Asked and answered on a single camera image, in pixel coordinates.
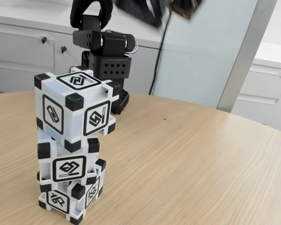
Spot white cube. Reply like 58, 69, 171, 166
38, 158, 107, 223
37, 130, 101, 192
34, 66, 122, 153

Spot white drawer cabinet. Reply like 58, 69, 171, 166
231, 41, 281, 135

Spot white cube, branching glyph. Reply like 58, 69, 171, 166
38, 158, 107, 223

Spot white low cabinet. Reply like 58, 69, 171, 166
0, 4, 165, 97

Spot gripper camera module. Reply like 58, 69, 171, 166
170, 0, 204, 23

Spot red white servo cable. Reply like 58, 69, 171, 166
103, 28, 138, 57

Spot grey metal frame post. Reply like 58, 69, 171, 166
216, 0, 278, 111

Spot black camera cable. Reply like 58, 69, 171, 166
149, 9, 172, 96

